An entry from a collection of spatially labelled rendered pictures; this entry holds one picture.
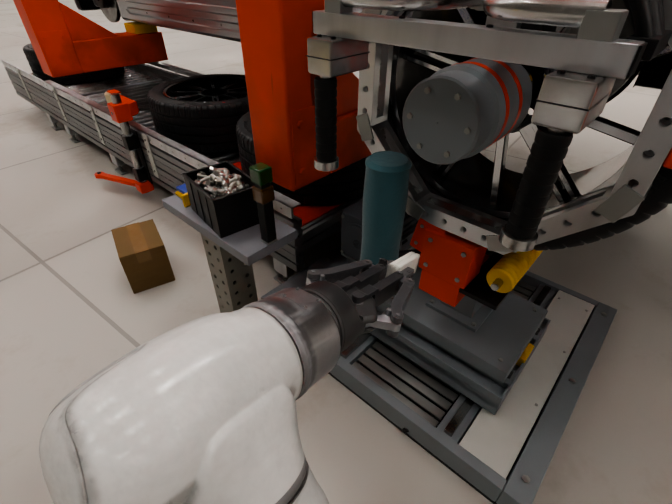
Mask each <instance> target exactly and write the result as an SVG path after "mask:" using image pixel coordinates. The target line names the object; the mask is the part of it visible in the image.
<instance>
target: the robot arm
mask: <svg viewBox="0 0 672 504"><path fill-rule="evenodd" d="M419 258H420V254H417V253H416V254H415V252H413V251H411V252H409V253H407V254H406V255H404V256H402V257H400V258H399V259H397V260H395V261H394V260H389V261H388V260H387V259H384V258H379V262H378V264H376V265H373V264H372V261H371V260H367V259H365V260H361V261H357V262H352V263H348V264H344V265H340V266H336V267H332V268H327V269H311V270H308V272H307V279H306V285H305V287H303V288H301V289H299V288H298V287H297V288H285V289H282V290H280V291H278V292H276V293H273V294H271V295H269V296H267V297H265V298H263V299H261V300H259V301H256V302H252V303H250V304H247V305H245V306H244V307H242V308H241V309H239V310H236V311H232V312H226V313H215V314H211V315H207V316H204V317H201V318H198V319H195V320H192V321H190V322H187V323H185V324H183V325H180V326H178V327H176V328H174V329H171V330H169V331H167V332H165V333H163V334H161V335H159V336H157V337H155V338H153V339H151V340H149V341H147V342H146V343H144V344H142V345H140V346H138V347H137V348H135V349H133V350H132V351H130V352H129V353H127V354H125V355H124V356H122V357H121V358H119V359H117V360H115V361H114V362H112V363H111V364H109V365H108V366H106V367H104V368H103V369H101V370H100V371H98V372H97V373H95V374H94V375H92V376H91V377H89V378H88V379H87V380H85V381H84V382H82V383H81V384H80V385H78V386H77V387H76V388H74V389H73V390H72V391H71V392H70V393H68V394H67V395H66V396H65V397H64V398H63V399H62V400H61V401H60V402H59V403H58V404H57V405H56V406H55V407H54V408H53V410H52V411H51V412H50V414H49V416H48V418H47V421H46V422H45V425H44V427H43V429H42V432H41V436H40V441H39V459H40V464H41V469H42V474H43V477H44V480H45V483H46V486H47V488H48V491H49V494H50V496H51V499H52V501H53V503H54V504H330V503H329V501H328V499H327V497H326V495H325V493H324V491H323V489H322V488H321V486H320V485H319V483H318V482H317V480H316V479H315V477H314V475H313V473H312V471H311V469H310V466H309V464H308V462H307V460H306V457H305V454H304V451H303V448H302V444H301V440H300V434H299V428H298V420H297V408H296V402H295V400H297V399H299V398H300V397H301V396H303V395H304V394H305V393H306V392H307V390H308V389H309V388H311V387H312V386H313V385H314V384H315V383H317V382H318V381H319V380H320V379H321V378H323V377H324V376H325V375H326V374H328V373H329V372H330V371H331V370H332V369H333V368H334V367H335V365H336V363H337V361H338V358H339V355H340V353H341V352H343V351H344V350H345V349H347V348H348V347H349V346H350V345H352V344H353V343H354V342H355V340H356V339H357V338H358V337H359V336H360V335H361V334H365V333H370V332H372V331H373V330H374V329H375V328H379V329H385V330H387V335H388V336H390V337H392V338H396V337H398V334H399V331H400V328H401V324H402V321H403V317H404V316H403V312H404V310H405V308H406V306H407V304H408V302H409V300H410V297H411V294H412V290H413V287H414V283H415V281H414V280H413V279H412V277H413V274H414V273H415V272H416V268H417V265H418V261H419ZM360 270H361V273H359V272H360ZM394 295H396V296H395V298H394V300H393V301H392V303H391V307H390V308H386V311H385V312H383V313H382V315H377V310H376V308H377V307H378V306H380V305H381V304H383V303H384V302H385V301H387V300H388V299H390V298H391V297H392V296H394Z"/></svg>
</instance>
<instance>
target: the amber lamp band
mask: <svg viewBox="0 0 672 504"><path fill-rule="evenodd" d="M252 193H253V199H254V201H256V202H258V203H260V204H262V205H265V204H267V203H269V202H271V201H273V200H275V195H274V187H273V186H272V185H271V186H269V187H267V188H265V189H263V190H261V189H259V188H257V187H255V186H252Z"/></svg>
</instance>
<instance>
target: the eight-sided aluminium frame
mask: <svg viewBox="0 0 672 504"><path fill-rule="evenodd" d="M663 6H664V17H665V30H672V0H663ZM362 13H366V14H376V15H386V16H397V17H399V16H401V15H402V14H403V13H404V11H388V10H373V9H364V10H363V11H362ZM393 47H394V45H388V44H381V43H374V42H369V50H368V51H370V53H368V67H367V69H364V70H360V71H359V88H358V114H357V116H356V119H357V130H358V132H359V134H360V135H361V139H362V141H364V142H365V144H366V145H367V147H368V149H369V151H370V152H371V154H373V153H375V152H379V151H394V152H398V153H401V154H404V155H405V156H406V157H408V159H409V160H410V161H411V159H410V157H409V156H408V154H407V152H406V151H405V149H404V147H403V146H402V144H401V142H400V141H399V139H398V137H397V135H396V134H395V132H394V130H393V129H392V127H391V125H390V124H389V122H388V118H387V116H388V105H389V93H390V82H391V70H392V58H393ZM671 148H672V70H671V72H670V74H669V76H668V78H667V80H666V82H665V84H664V86H663V88H662V90H661V92H660V94H659V96H658V98H657V100H656V102H655V104H654V106H653V108H652V110H651V112H650V114H649V117H648V119H647V121H646V123H645V125H644V127H643V129H642V131H641V133H640V135H639V137H638V139H637V141H636V143H635V145H634V147H633V149H632V151H631V153H630V155H629V157H628V159H627V161H626V163H625V165H624V167H623V169H622V171H621V173H620V175H619V177H618V179H617V182H616V184H615V185H613V186H611V187H608V188H605V189H602V190H600V191H597V192H594V193H592V194H589V195H586V196H584V197H581V198H578V199H576V200H573V201H570V202H568V203H565V204H562V205H560V206H557V207H554V208H552V209H549V210H546V211H544V214H543V215H542V219H541V221H540V224H539V226H538V229H537V233H538V239H537V241H536V244H535V245H538V244H541V243H544V242H547V241H551V240H554V239H557V238H560V237H564V236H567V235H570V234H574V233H577V232H580V231H583V230H587V229H590V228H593V227H596V226H600V225H603V224H606V223H609V222H612V223H615V222H616V221H617V220H619V219H623V218H626V217H629V216H632V215H634V214H635V213H636V211H637V209H638V207H639V205H640V204H641V202H642V201H644V200H645V198H646V196H647V194H648V192H649V190H650V188H651V187H652V185H653V184H652V182H653V180H654V178H655V177H656V175H657V173H658V171H659V169H660V168H661V166H662V164H663V162H664V160H665V159H666V157H667V155H668V153H669V151H670V150H671ZM411 162H412V161H411ZM406 213H407V214H408V215H410V216H412V217H414V218H415V219H416V220H419V219H420V218H422V219H423V220H425V221H427V222H428V223H430V224H432V225H434V226H436V227H438V228H441V229H443V230H445V231H448V232H450V233H452V234H455V235H457V236H459V237H462V238H464V239H466V240H469V241H471V242H474V243H476V244H478V245H481V246H483V247H485V248H488V251H495V252H497V253H499V254H502V255H505V254H508V253H511V252H514V253H516V252H517V251H514V250H511V249H508V248H506V247H505V246H503V245H502V244H501V243H500V242H499V235H500V232H501V229H502V226H503V225H505V224H507V221H505V220H503V219H500V218H497V217H495V216H492V215H489V214H487V213H484V212H481V211H479V210H476V209H473V208H470V207H468V206H465V205H462V204H460V203H457V202H454V201H452V200H449V199H446V198H444V197H441V196H438V195H436V194H433V193H431V192H430V191H429V190H428V188H427V186H426V185H425V183H424V181H423V180H422V178H421V176H420V174H419V173H418V171H417V169H416V168H415V166H414V164H413V163H412V166H411V169H410V175H409V186H408V197H407V205H406ZM474 219H475V220H474ZM494 227H495V228H494Z"/></svg>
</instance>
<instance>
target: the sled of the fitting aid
mask: <svg viewBox="0 0 672 504"><path fill-rule="evenodd" d="M550 321H551V320H549V319H547V318H544V320H543V322H542V324H541V325H540V327H539V328H538V330H537V331H536V333H535V335H534V336H533V338H532V339H531V341H530V342H529V344H528V346H527V347H526V349H525V350H524V352H523V353H522V355H521V357H520V358H519V360H518V361H517V363H516V364H515V366H514V368H513V369H512V371H511V372H510V374H509V375H508V377H507V379H506V380H505V382H504V383H503V384H501V383H500V382H498V381H496V380H495V379H493V378H491V377H490V376H488V375H487V374H485V373H483V372H482V371H480V370H478V369H477V368H475V367H473V366H472V365H470V364H468V363H467V362H465V361H464V360H462V359H460V358H459V357H457V356H455V355H454V354H452V353H450V352H449V351H447V350H445V349H444V348H442V347H441V346H439V345H437V344H436V343H434V342H432V341H431V340H429V339H427V338H426V337H424V336H422V335H421V334H419V333H418V332H416V331H414V330H413V329H411V328H409V327H408V326H406V325H404V324H403V323H402V324H401V328H400V331H399V334H398V337H396V338H392V337H390V336H388V335H387V330H385V329H379V328H375V329H374V330H373V331H372V332H370V333H371V334H372V335H374V336H375V337H377V338H378V339H380V340H381V341H383V342H384V343H386V344H387V345H389V346H390V347H392V348H393V349H395V350H396V351H398V352H399V353H401V354H402V355H404V356H405V357H407V358H408V359H410V360H411V361H413V362H415V363H416V364H418V365H419V366H421V367H422V368H424V369H425V370H427V371H428V372H430V373H431V374H433V375H434V376H436V377H437V378H439V379H440V380H442V381H443V382H445V383H446V384H448V385H449V386H451V387H452V388H454V389H455V390H457V391H458V392H460V393H461V394H463V395H464V396H466V397H467V398H469V399H470V400H472V401H474V402H475V403H477V404H478V405H480V406H481V407H483V408H484V409H486V410H487V411H489V412H490V413H492V414H493V415H495V414H496V413H497V411H498V409H499V408H500V406H501V405H502V403H503V401H504V400H505V398H506V396H507V395H508V393H509V391H510V390H511V388H512V386H513V385H514V383H515V382H516V380H517V378H518V377H519V375H520V373H521V372H522V370H523V368H524V367H525V365H526V364H527V362H528V360H529V359H530V357H531V355H532V354H533V352H534V350H535V349H536V347H537V346H538V344H539V342H540V341H541V339H542V337H543V335H544V333H545V331H546V329H547V327H548V325H549V323H550Z"/></svg>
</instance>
